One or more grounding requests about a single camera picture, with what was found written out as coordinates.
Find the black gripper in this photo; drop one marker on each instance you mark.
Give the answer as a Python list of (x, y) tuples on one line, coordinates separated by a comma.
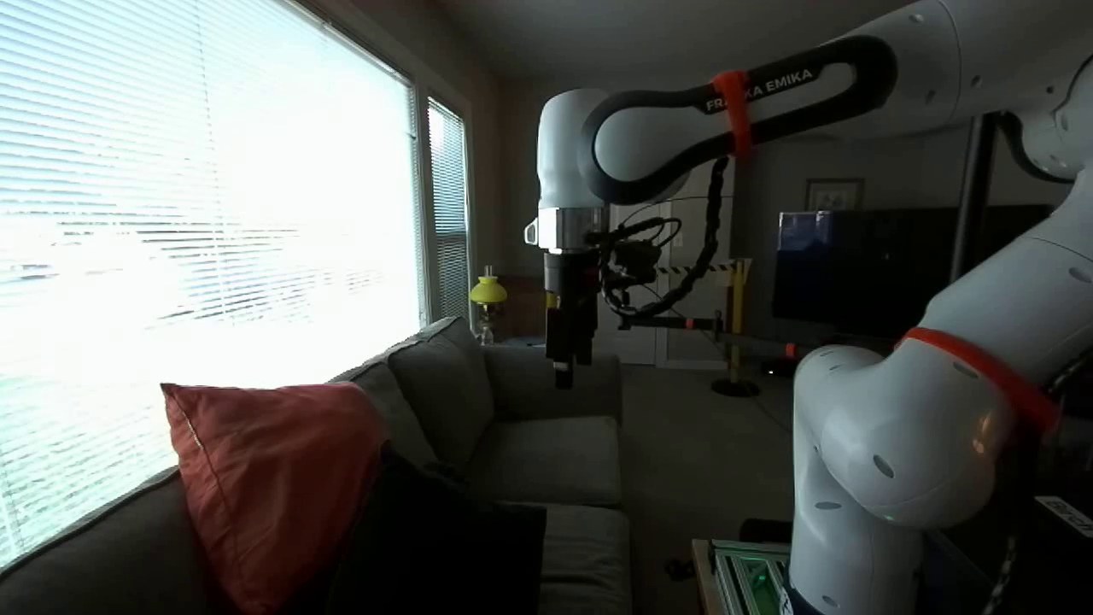
[(570, 312)]

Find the orange pillow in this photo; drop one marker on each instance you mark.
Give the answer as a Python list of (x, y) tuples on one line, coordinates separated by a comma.
[(268, 479)]

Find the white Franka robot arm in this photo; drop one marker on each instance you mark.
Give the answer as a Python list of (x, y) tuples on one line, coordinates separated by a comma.
[(899, 446)]

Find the dark navy square pillow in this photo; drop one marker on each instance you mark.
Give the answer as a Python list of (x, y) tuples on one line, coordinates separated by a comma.
[(445, 548)]

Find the grey fabric couch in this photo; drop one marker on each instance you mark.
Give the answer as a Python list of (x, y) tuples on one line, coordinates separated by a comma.
[(549, 461)]

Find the yellow table lamp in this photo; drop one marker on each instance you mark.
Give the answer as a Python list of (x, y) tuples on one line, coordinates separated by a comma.
[(486, 293)]

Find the yellow black caution tape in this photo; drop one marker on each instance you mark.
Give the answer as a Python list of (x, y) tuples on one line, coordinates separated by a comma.
[(702, 271)]

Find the white interior door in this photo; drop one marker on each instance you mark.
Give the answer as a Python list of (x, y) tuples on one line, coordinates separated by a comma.
[(681, 224)]

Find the narrow side window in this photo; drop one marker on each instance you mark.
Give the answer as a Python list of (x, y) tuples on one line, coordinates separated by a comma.
[(448, 192)]

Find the black flat screen television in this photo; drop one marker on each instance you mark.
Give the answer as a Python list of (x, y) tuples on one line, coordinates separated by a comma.
[(877, 276)]

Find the large bright window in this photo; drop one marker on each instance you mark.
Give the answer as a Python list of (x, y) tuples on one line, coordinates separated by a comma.
[(208, 205)]

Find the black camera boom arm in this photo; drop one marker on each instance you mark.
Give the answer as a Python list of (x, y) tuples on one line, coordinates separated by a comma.
[(684, 321)]

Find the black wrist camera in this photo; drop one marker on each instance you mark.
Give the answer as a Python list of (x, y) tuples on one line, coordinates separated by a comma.
[(632, 261)]

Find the yellow barrier post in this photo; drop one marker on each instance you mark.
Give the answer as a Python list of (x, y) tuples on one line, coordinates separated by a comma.
[(741, 329)]

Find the aluminium rail mounting base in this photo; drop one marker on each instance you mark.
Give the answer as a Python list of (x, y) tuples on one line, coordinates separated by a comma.
[(754, 575)]

